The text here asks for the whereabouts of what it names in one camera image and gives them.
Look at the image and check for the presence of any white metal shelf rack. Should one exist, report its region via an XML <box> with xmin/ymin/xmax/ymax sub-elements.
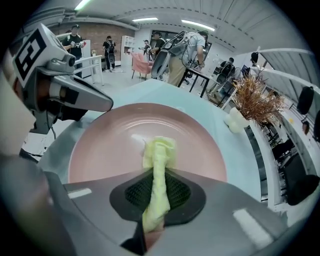
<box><xmin>243</xmin><ymin>47</ymin><xmax>320</xmax><ymax>213</ymax></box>

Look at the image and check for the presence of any grey pod-shaped backpack device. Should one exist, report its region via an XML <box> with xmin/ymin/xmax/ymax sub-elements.
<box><xmin>150</xmin><ymin>31</ymin><xmax>188</xmax><ymax>81</ymax></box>

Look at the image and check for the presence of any grey gripper-mounted fisheye camera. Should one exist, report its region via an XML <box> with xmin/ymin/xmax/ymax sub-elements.
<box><xmin>45</xmin><ymin>53</ymin><xmax>77</xmax><ymax>75</ymax></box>

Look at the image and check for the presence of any black bag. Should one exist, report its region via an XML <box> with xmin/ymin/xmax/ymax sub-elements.
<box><xmin>296</xmin><ymin>86</ymin><xmax>315</xmax><ymax>115</ymax></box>

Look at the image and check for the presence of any pink plate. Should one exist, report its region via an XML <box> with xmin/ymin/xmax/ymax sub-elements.
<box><xmin>67</xmin><ymin>102</ymin><xmax>228</xmax><ymax>185</ymax></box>

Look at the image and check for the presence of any pink armchair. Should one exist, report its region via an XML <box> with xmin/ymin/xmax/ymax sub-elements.
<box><xmin>130</xmin><ymin>51</ymin><xmax>154</xmax><ymax>80</ymax></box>

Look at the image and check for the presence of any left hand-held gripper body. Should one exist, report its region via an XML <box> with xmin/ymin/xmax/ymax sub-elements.
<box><xmin>12</xmin><ymin>23</ymin><xmax>79</xmax><ymax>134</ymax></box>

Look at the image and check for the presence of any person's left forearm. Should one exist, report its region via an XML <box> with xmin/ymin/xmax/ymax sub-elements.
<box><xmin>0</xmin><ymin>99</ymin><xmax>36</xmax><ymax>157</ymax></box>

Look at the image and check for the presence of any dried orange plant white pot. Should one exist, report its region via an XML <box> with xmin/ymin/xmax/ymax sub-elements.
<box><xmin>223</xmin><ymin>67</ymin><xmax>287</xmax><ymax>135</ymax></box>

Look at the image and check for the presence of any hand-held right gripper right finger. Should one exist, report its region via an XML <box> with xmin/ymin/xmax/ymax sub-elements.
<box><xmin>147</xmin><ymin>168</ymin><xmax>289</xmax><ymax>256</ymax></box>

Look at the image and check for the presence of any ceiling strip light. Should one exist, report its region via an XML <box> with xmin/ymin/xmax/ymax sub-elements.
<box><xmin>131</xmin><ymin>16</ymin><xmax>160</xmax><ymax>23</ymax></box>
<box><xmin>73</xmin><ymin>0</ymin><xmax>94</xmax><ymax>11</ymax></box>
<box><xmin>180</xmin><ymin>19</ymin><xmax>216</xmax><ymax>32</ymax></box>

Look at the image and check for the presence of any black desk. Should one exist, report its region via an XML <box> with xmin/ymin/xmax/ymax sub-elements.
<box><xmin>176</xmin><ymin>67</ymin><xmax>211</xmax><ymax>99</ymax></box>

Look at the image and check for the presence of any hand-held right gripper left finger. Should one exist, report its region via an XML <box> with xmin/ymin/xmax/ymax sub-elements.
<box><xmin>62</xmin><ymin>167</ymin><xmax>154</xmax><ymax>254</ymax></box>

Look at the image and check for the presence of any black office chair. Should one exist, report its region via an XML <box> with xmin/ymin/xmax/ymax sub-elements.
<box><xmin>282</xmin><ymin>173</ymin><xmax>320</xmax><ymax>206</ymax></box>

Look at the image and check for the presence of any white shelf cabinet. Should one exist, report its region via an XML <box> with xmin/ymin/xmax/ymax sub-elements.
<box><xmin>120</xmin><ymin>35</ymin><xmax>136</xmax><ymax>69</ymax></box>

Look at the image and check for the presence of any white table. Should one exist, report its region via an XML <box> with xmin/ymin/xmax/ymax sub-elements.
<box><xmin>74</xmin><ymin>54</ymin><xmax>106</xmax><ymax>87</ymax></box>

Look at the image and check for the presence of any yellow cloth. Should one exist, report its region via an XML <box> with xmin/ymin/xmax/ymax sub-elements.
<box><xmin>141</xmin><ymin>135</ymin><xmax>177</xmax><ymax>235</ymax></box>

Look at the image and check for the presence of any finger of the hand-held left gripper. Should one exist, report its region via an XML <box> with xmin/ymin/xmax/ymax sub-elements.
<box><xmin>74</xmin><ymin>77</ymin><xmax>114</xmax><ymax>112</ymax></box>

